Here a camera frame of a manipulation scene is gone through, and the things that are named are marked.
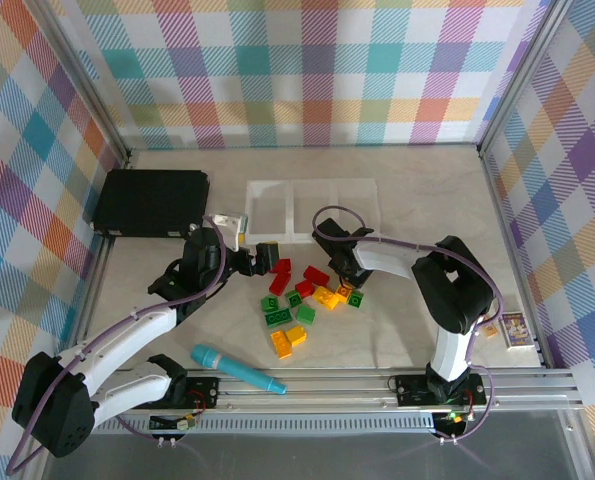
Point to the red lego brick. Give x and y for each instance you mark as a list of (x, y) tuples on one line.
[(304, 287), (281, 265), (279, 283), (316, 274)]

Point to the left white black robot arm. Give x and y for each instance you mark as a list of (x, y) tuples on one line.
[(127, 327)]

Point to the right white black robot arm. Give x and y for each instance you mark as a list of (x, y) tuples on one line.
[(452, 350)]

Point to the long green lego brick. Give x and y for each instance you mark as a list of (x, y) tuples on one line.
[(277, 317)]

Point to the black rectangular case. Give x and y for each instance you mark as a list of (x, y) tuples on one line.
[(149, 202)]

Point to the teal pen-shaped device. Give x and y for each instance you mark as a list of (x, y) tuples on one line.
[(227, 366)]

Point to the small electronics board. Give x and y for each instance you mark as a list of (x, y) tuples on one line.
[(182, 423), (456, 418)]

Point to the small printed card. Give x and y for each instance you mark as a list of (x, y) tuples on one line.
[(516, 330)]

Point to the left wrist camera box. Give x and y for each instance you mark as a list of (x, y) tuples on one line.
[(229, 227)]

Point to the aluminium side rail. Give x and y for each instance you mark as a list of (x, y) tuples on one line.
[(517, 260), (97, 295)]

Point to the aluminium mounting rail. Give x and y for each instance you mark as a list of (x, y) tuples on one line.
[(327, 392)]

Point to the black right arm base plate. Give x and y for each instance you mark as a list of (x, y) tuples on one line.
[(414, 390)]

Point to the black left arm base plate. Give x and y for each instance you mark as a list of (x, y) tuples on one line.
[(204, 392)]

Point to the aluminium frame post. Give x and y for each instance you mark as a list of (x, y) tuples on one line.
[(87, 85), (524, 75)]

